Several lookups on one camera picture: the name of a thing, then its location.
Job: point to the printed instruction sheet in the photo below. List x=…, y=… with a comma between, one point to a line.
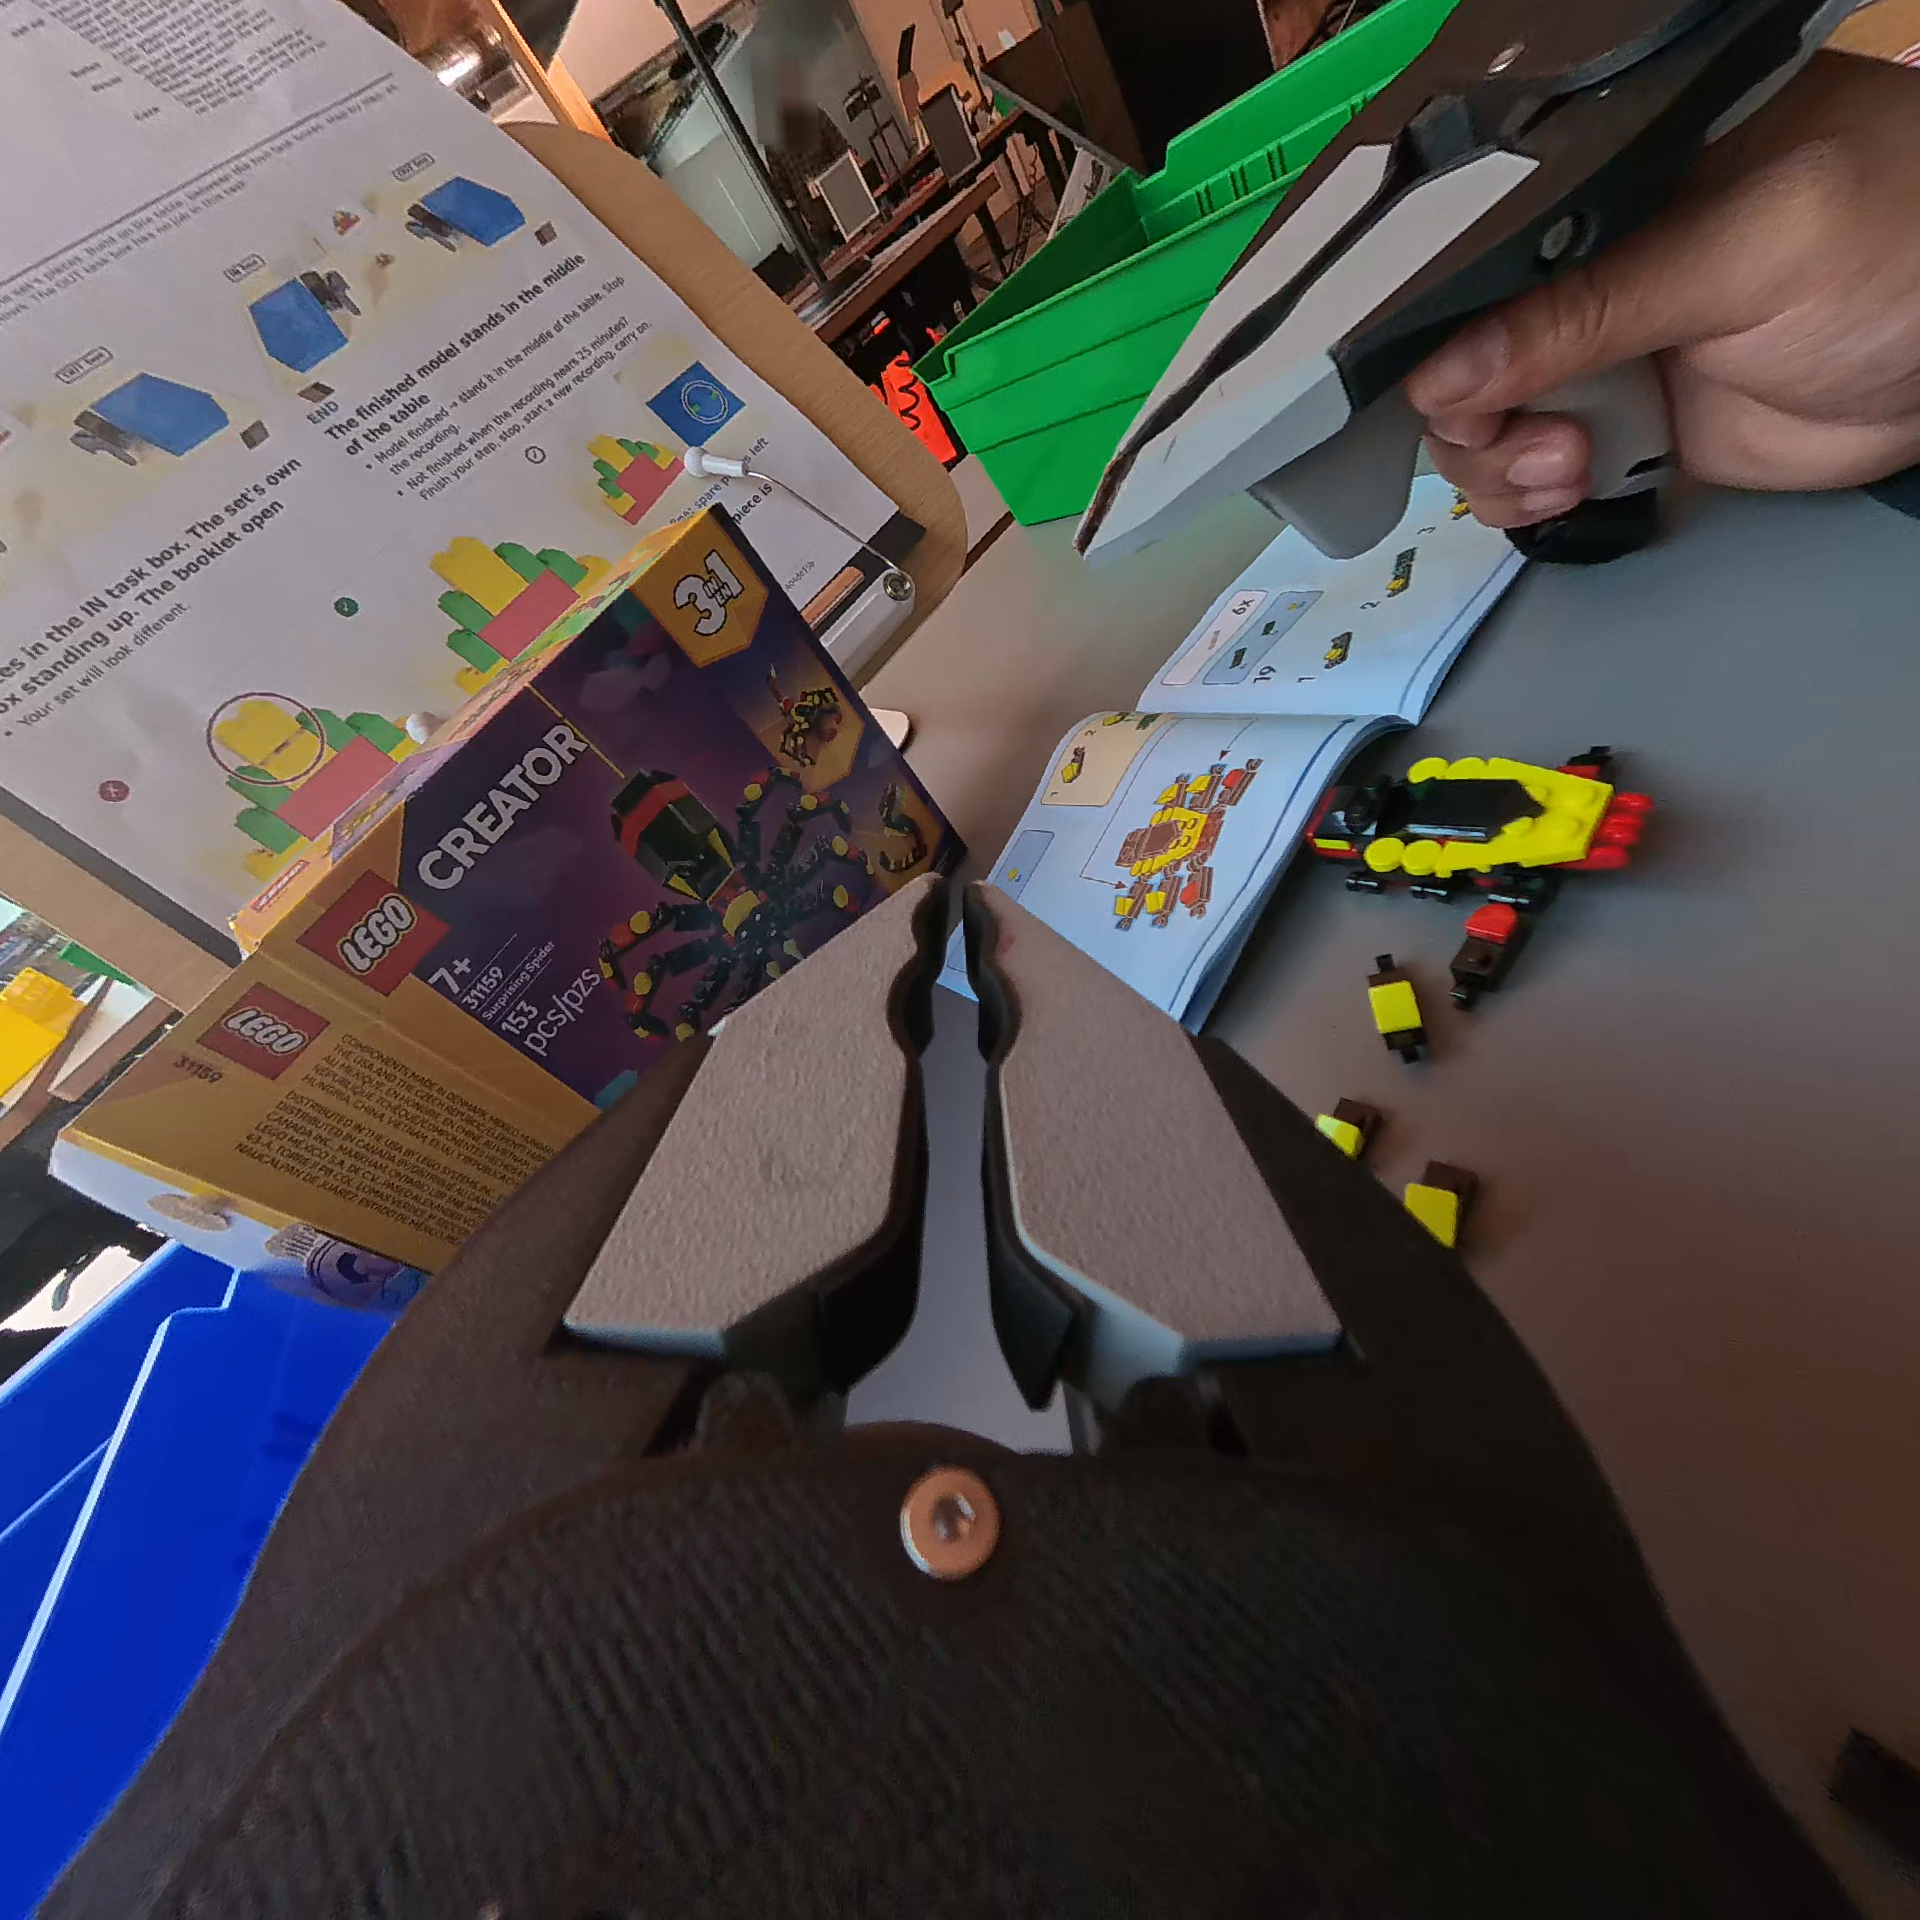
x=301, y=375

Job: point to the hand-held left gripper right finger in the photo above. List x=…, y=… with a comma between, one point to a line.
x=1156, y=1200

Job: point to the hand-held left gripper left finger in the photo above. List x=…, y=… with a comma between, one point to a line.
x=765, y=1170

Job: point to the blue plastic storage bin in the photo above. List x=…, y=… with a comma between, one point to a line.
x=135, y=1501

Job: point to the orange sign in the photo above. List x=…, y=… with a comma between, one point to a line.
x=913, y=413

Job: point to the wooden display board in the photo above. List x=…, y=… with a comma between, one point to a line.
x=781, y=345

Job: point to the white stand base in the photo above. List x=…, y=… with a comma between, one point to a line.
x=896, y=729

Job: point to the yellow black lego piece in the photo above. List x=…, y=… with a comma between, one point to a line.
x=1394, y=1009

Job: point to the black yellow red lego model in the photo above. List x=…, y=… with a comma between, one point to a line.
x=1485, y=809

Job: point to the lego set cardboard box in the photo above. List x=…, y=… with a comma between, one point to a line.
x=600, y=839

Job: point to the black box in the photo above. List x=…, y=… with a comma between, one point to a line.
x=1126, y=77

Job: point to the red black lego piece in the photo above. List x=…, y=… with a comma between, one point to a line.
x=1492, y=938

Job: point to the lego instruction booklet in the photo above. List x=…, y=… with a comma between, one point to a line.
x=1306, y=629

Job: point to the person's right hand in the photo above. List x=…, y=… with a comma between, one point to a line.
x=1786, y=299

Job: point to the green plastic storage bin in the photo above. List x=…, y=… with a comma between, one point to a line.
x=1080, y=375

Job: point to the yellow storage bin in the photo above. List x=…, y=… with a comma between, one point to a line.
x=30, y=1037

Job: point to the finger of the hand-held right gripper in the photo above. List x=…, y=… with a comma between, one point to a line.
x=1289, y=451
x=1349, y=255

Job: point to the yellow brown lego piece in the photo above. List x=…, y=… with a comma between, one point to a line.
x=1348, y=1128
x=1437, y=1207

